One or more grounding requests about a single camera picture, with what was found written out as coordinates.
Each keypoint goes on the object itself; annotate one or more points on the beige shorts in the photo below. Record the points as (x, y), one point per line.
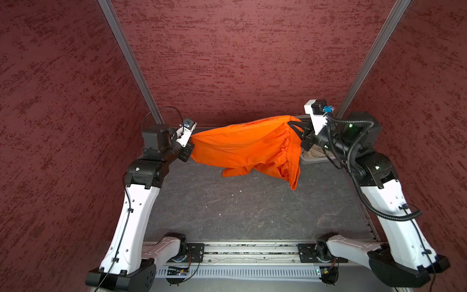
(312, 156)

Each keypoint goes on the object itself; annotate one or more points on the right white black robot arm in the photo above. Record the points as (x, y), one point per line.
(405, 259)

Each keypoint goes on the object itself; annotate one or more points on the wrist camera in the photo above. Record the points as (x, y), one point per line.
(317, 109)
(185, 132)

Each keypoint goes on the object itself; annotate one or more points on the left aluminium corner post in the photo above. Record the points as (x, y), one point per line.
(119, 34)

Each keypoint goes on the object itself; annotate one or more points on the aluminium front rail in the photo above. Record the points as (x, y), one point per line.
(256, 253)

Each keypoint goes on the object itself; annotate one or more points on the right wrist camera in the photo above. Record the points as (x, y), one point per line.
(317, 109)

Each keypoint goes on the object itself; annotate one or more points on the white slotted cable duct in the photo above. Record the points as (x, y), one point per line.
(294, 273)

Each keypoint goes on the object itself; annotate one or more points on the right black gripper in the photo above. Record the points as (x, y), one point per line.
(307, 136)

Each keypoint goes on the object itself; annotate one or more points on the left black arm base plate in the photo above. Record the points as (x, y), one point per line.
(195, 253)

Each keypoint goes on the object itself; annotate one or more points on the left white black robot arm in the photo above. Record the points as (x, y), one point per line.
(123, 269)

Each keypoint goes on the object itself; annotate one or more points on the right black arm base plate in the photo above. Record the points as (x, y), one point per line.
(317, 253)

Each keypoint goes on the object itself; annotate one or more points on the small circuit board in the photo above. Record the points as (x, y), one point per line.
(178, 271)
(326, 271)

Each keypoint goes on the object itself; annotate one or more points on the orange shorts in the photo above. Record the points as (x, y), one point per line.
(269, 146)

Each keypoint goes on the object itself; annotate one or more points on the aluminium corner post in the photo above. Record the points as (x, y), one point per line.
(119, 34)
(381, 40)

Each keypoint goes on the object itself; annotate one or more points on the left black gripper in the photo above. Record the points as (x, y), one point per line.
(187, 152)

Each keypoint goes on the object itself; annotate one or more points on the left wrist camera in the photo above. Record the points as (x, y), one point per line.
(185, 132)

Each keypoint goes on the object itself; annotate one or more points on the right small circuit board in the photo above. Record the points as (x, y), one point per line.
(326, 271)

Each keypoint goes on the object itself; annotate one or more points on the right aluminium corner post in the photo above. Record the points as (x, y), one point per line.
(381, 40)

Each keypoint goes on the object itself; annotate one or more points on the left small circuit board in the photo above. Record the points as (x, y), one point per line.
(178, 271)

